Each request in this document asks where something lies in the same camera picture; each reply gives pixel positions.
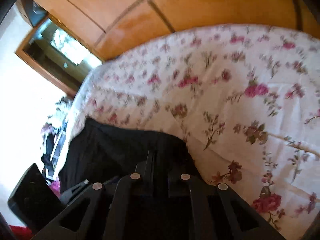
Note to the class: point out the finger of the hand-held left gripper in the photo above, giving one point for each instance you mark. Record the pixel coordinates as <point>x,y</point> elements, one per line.
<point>75,191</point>

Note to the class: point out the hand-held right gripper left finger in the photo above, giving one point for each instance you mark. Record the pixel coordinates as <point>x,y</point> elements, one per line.
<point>143,180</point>

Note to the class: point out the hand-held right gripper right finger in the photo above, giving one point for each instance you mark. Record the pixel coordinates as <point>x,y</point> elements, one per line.
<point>175,183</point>

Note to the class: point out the black pants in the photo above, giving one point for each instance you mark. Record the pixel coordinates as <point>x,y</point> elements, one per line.
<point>112,150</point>

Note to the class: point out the red cloth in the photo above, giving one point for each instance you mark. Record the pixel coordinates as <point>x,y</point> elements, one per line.
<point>21,233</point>

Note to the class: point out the pile of clothes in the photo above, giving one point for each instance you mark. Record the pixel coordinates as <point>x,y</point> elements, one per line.
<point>53,150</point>

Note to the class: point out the floral bedspread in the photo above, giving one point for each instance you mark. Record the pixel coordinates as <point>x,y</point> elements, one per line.
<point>225,105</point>

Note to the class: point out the wooden framed mirror niche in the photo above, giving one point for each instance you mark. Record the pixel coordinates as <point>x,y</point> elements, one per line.
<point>50,46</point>

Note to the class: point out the wooden wardrobe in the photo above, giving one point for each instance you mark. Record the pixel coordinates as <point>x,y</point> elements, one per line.
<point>200,5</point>

